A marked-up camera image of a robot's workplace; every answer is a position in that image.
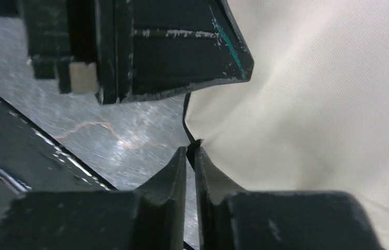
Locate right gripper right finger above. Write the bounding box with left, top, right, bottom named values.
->
left=194, top=148, right=381, bottom=250

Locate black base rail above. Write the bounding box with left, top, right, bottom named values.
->
left=0, top=98, right=113, bottom=219

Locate cream canvas backpack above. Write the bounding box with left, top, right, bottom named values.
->
left=184, top=1, right=389, bottom=249

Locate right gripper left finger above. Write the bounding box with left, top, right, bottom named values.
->
left=0, top=147, right=186, bottom=249

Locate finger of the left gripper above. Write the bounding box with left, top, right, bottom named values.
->
left=95, top=1, right=254, bottom=105

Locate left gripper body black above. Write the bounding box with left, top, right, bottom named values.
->
left=18, top=0, right=99, bottom=94

